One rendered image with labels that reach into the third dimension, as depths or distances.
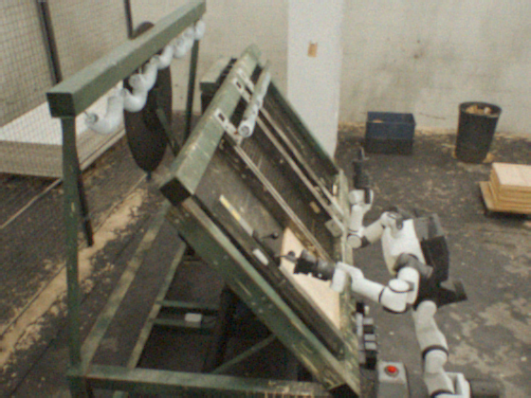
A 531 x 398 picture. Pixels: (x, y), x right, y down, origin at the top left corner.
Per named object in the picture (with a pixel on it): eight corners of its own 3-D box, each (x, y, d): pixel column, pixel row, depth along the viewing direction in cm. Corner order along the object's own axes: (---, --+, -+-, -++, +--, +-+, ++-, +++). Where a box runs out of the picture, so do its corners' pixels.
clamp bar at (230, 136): (336, 292, 288) (373, 273, 279) (197, 126, 248) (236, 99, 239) (336, 280, 297) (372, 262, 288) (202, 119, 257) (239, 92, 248)
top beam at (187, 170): (173, 208, 194) (193, 195, 191) (155, 189, 191) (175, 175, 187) (251, 61, 386) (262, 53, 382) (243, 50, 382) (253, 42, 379)
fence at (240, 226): (337, 344, 253) (343, 341, 252) (212, 204, 221) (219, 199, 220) (337, 337, 257) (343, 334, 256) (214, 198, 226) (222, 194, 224)
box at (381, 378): (401, 409, 235) (406, 382, 226) (375, 407, 236) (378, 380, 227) (398, 388, 245) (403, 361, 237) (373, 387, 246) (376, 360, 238)
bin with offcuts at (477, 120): (495, 166, 633) (506, 116, 601) (451, 162, 642) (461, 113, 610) (487, 150, 677) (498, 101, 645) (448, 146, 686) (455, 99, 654)
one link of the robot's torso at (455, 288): (465, 289, 274) (456, 263, 266) (470, 305, 262) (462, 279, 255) (412, 302, 281) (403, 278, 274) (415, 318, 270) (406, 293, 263)
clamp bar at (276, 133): (335, 223, 351) (365, 206, 343) (224, 82, 312) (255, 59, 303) (335, 215, 360) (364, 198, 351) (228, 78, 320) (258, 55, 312)
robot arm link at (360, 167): (374, 157, 276) (375, 180, 278) (358, 156, 282) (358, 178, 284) (362, 161, 266) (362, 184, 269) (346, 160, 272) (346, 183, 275)
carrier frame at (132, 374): (341, 499, 274) (354, 393, 233) (92, 474, 287) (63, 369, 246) (337, 260, 464) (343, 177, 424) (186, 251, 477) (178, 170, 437)
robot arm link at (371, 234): (364, 244, 299) (393, 226, 285) (357, 255, 289) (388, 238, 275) (351, 228, 298) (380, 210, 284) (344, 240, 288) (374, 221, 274)
